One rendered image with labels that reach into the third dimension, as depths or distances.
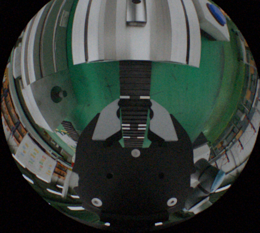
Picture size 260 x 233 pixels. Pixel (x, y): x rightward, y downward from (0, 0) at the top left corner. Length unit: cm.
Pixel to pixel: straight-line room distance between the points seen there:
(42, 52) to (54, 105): 10
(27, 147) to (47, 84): 291
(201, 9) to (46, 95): 27
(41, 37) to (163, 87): 25
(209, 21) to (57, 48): 24
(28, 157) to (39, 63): 304
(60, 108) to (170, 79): 22
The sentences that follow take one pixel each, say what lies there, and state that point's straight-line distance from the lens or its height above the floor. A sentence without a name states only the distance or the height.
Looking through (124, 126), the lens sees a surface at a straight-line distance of 16.
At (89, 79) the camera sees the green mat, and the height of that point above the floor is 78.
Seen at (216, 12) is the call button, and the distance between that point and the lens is 18.
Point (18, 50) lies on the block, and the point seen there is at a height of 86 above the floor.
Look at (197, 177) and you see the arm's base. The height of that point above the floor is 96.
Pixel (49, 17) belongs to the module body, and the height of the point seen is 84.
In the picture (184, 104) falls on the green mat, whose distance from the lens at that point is 20.
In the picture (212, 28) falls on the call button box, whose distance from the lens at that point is 17.
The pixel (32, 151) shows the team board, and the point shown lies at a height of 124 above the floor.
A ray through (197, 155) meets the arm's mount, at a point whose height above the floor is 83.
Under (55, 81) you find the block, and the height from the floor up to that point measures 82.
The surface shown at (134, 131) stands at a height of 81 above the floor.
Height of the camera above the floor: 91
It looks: 60 degrees down
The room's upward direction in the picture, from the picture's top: 176 degrees counter-clockwise
